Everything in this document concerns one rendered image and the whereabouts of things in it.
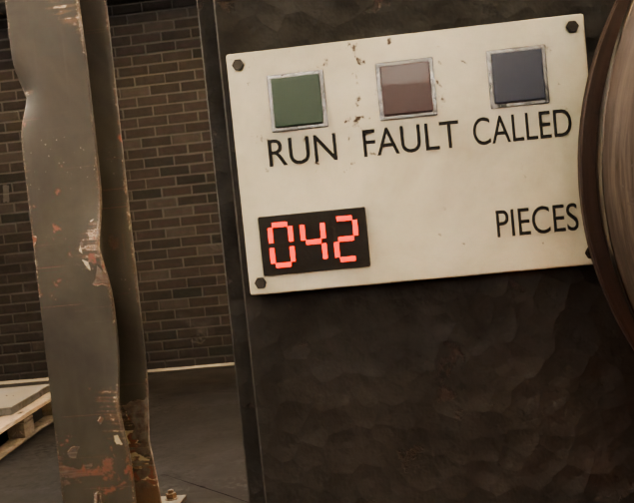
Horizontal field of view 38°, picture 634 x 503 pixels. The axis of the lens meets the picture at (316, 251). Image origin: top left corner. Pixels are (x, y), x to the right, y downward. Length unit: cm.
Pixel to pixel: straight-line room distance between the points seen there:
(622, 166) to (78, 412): 293
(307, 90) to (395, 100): 7
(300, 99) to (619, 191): 25
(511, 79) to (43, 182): 274
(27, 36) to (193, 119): 357
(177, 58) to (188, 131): 53
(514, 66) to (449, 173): 9
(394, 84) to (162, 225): 623
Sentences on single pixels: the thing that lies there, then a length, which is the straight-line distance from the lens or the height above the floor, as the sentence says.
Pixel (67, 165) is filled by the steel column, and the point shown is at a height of 134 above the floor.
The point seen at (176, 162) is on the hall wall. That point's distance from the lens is 685.
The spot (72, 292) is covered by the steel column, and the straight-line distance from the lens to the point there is 330.
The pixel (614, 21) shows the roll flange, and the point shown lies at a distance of 64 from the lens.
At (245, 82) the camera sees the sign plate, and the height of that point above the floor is 122.
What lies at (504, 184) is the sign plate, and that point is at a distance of 68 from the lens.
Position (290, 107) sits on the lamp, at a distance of 68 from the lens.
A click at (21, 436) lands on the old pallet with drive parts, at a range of 531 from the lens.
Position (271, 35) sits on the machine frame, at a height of 125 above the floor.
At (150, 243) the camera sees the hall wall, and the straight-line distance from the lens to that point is 690.
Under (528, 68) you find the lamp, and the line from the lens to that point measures 69.
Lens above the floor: 112
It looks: 3 degrees down
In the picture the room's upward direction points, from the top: 6 degrees counter-clockwise
